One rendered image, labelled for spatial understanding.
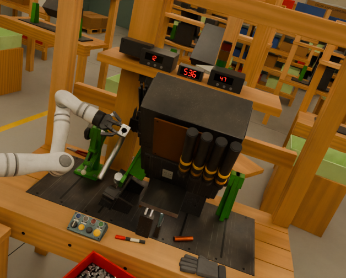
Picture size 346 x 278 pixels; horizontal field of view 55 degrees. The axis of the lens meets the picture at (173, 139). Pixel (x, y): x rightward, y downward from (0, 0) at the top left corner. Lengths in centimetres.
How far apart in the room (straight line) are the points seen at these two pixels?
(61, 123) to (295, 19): 112
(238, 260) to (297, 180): 53
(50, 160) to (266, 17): 111
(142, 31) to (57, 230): 99
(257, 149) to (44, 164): 108
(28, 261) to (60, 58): 142
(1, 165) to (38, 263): 133
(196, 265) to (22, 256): 150
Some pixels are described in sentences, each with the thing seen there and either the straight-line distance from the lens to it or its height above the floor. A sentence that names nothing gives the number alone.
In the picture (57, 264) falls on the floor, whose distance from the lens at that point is 260.
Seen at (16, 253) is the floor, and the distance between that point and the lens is 268.
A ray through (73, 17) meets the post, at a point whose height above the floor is 164.
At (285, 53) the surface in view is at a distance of 813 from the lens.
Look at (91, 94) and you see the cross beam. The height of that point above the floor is 124.
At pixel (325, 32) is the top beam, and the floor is 189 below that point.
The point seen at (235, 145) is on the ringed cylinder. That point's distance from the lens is 106.
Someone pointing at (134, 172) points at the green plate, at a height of 113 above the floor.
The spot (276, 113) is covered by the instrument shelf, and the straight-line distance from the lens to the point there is 157.
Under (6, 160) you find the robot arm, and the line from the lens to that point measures 140.
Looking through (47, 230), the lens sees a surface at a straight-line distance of 156.
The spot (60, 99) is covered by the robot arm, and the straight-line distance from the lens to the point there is 159.
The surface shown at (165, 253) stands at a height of 90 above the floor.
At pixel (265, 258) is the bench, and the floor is 88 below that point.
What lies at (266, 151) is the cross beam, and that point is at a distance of 187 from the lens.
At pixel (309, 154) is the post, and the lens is 179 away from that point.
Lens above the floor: 192
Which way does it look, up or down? 25 degrees down
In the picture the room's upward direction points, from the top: 16 degrees clockwise
